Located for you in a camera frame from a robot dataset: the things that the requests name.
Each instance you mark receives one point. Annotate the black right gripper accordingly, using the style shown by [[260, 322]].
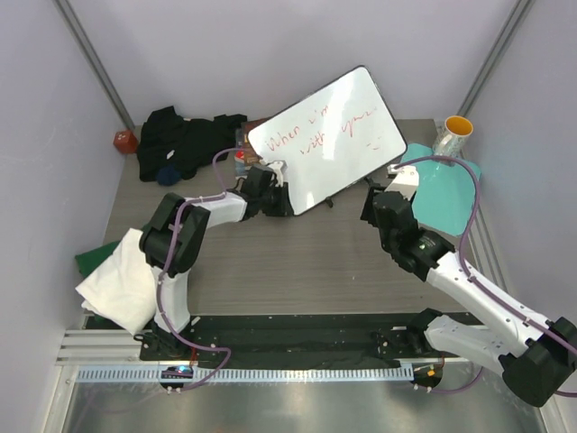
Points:
[[369, 212]]

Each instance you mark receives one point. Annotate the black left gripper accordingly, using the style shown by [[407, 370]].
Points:
[[284, 208]]

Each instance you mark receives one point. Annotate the red cover book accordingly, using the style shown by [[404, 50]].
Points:
[[243, 161]]

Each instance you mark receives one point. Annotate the white dry-erase board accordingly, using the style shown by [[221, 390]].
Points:
[[332, 138]]

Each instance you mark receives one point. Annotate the dark cover paperback book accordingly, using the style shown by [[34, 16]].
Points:
[[246, 127]]

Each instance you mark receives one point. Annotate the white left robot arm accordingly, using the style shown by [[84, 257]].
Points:
[[172, 240]]

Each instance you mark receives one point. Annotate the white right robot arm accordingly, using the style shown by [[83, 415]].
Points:
[[533, 355]]

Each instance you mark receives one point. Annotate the teal cutting mat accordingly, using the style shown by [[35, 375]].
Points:
[[444, 197]]

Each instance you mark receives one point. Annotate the black t shirt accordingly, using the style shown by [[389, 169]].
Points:
[[169, 139]]

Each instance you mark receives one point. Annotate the navy blue t shirt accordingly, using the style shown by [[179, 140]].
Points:
[[168, 176]]

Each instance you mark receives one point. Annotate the white mug yellow inside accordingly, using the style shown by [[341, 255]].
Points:
[[452, 135]]

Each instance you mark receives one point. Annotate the small red cube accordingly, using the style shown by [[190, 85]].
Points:
[[125, 142]]

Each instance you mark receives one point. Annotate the white folded t shirt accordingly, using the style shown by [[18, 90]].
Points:
[[123, 289]]

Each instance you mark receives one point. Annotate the green t shirt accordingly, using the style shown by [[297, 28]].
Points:
[[94, 259]]

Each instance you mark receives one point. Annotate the aluminium frame rail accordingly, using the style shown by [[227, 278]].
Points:
[[485, 252]]

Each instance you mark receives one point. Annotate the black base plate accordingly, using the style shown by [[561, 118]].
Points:
[[292, 342]]

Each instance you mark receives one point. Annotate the white perforated cable rail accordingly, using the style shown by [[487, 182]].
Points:
[[177, 373]]

